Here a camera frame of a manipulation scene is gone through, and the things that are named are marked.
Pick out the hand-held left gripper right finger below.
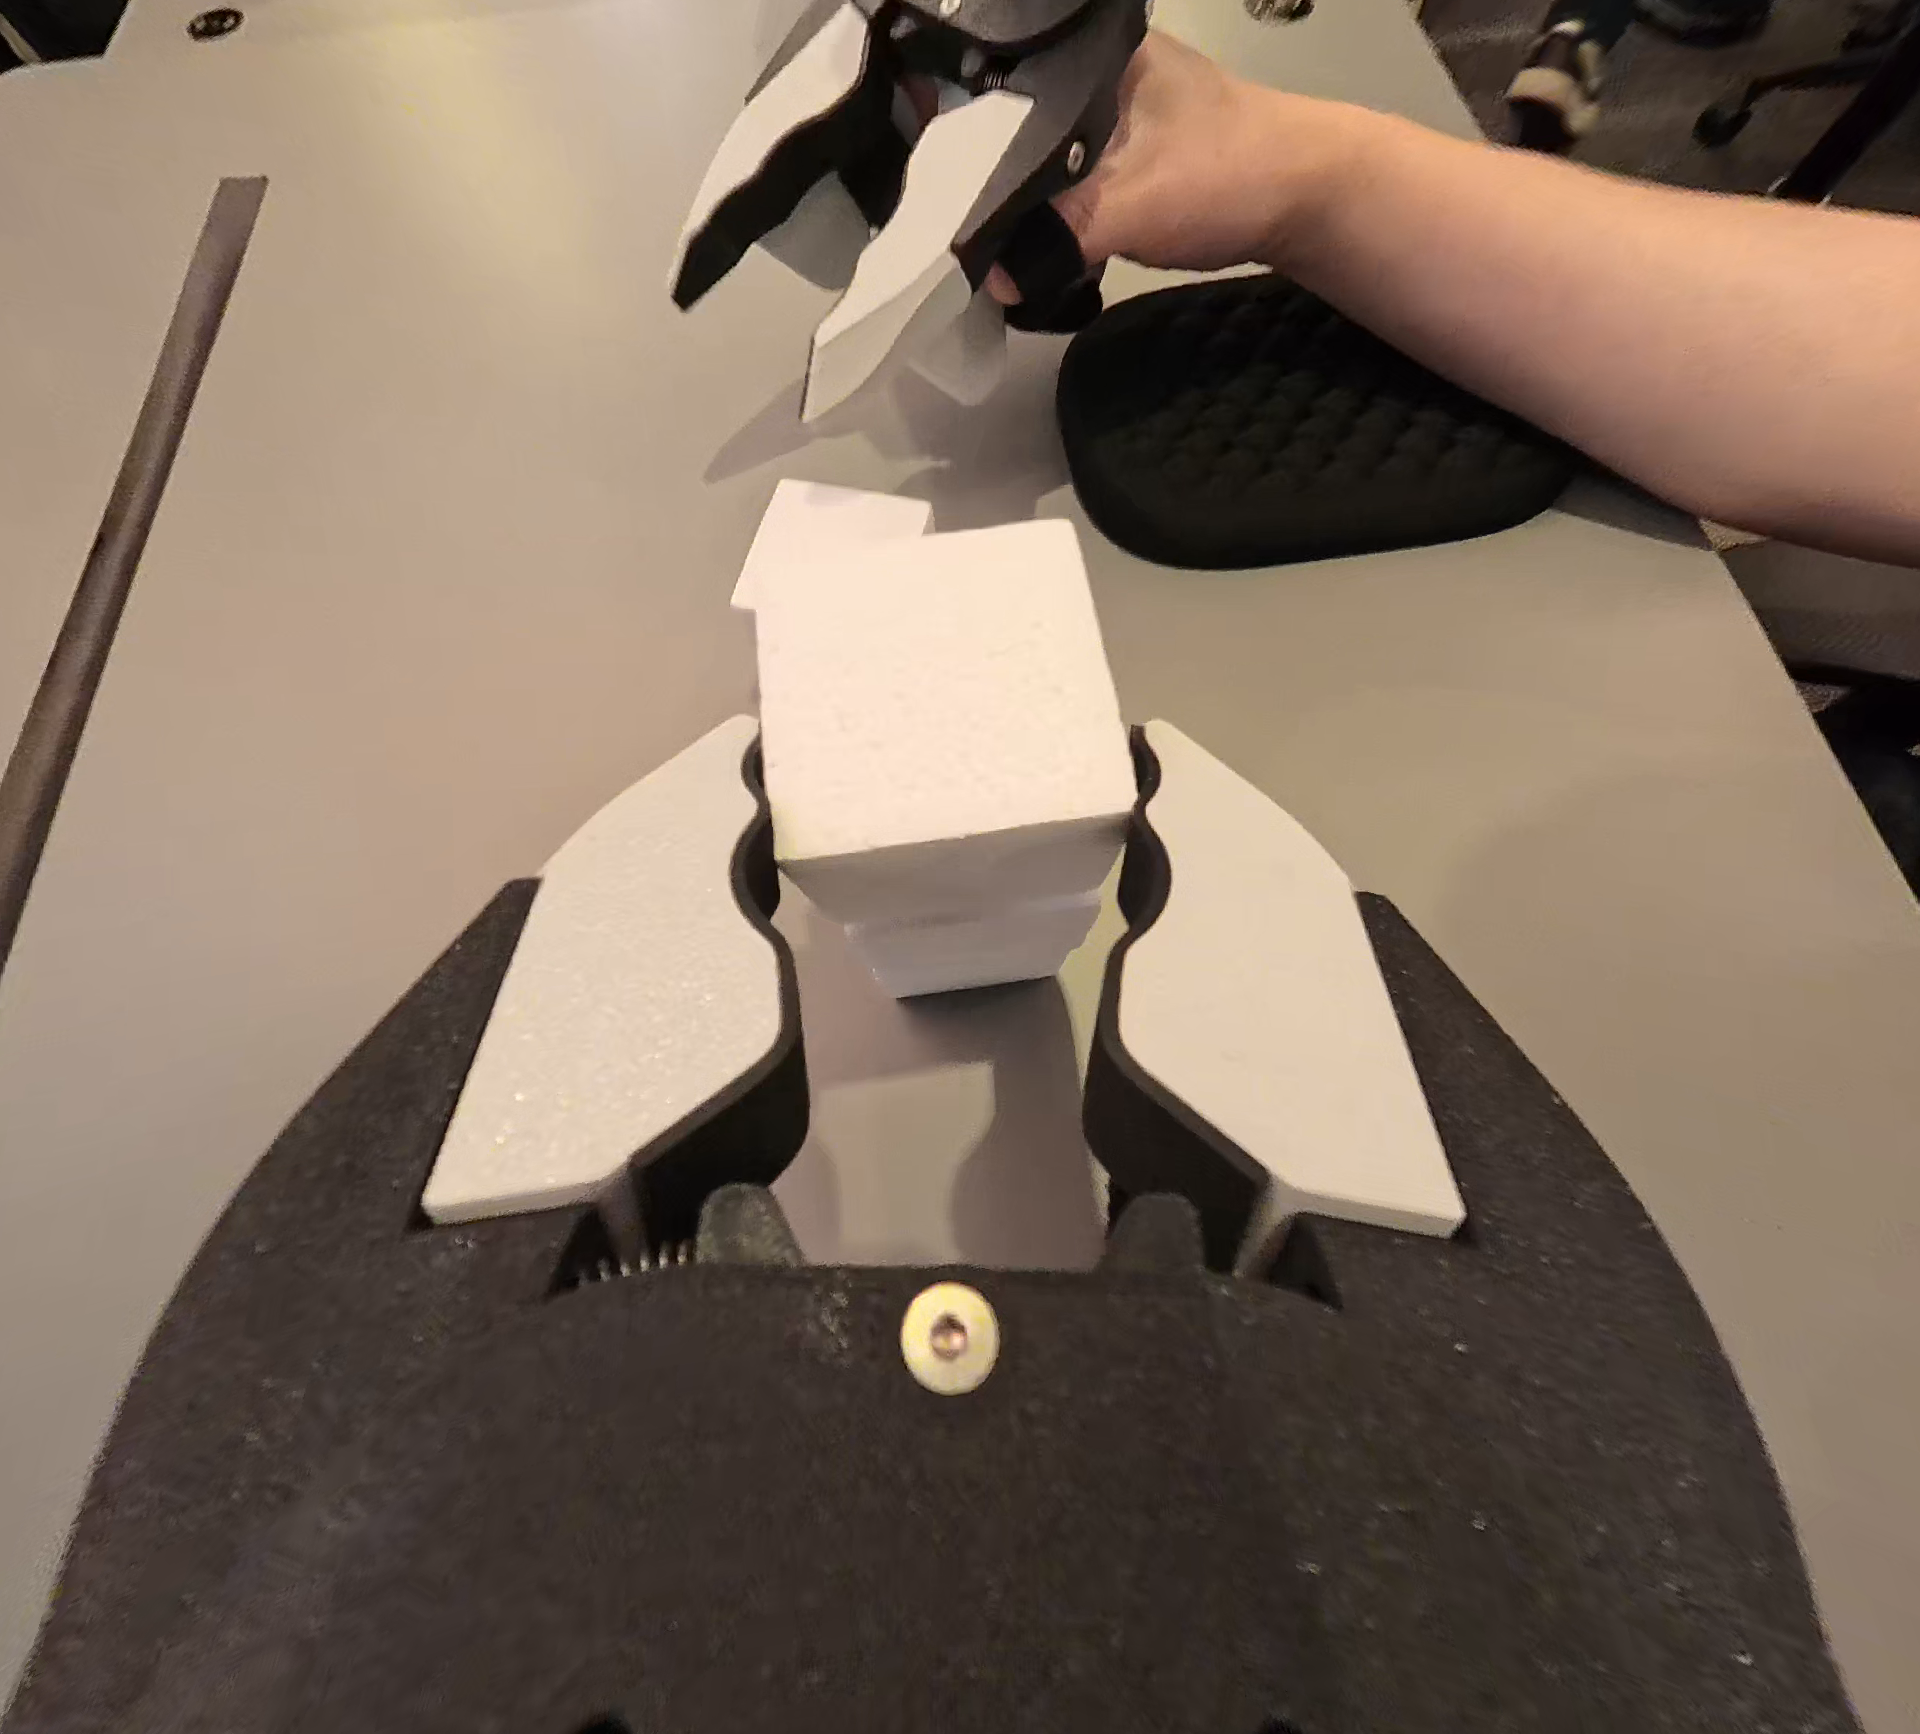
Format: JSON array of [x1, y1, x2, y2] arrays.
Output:
[[1078, 717, 1470, 1270]]

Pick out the black wrist rest pad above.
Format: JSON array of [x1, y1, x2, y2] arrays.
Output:
[[1057, 272, 1577, 570]]

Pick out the person's right forearm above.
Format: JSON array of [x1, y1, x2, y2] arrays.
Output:
[[1275, 100, 1920, 566]]

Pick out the person's right hand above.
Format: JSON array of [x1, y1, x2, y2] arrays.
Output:
[[1048, 31, 1353, 273]]

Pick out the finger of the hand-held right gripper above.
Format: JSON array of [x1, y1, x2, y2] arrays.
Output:
[[670, 0, 901, 312], [798, 92, 1039, 426]]

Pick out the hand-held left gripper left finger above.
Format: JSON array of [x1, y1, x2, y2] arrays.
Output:
[[421, 715, 814, 1261]]

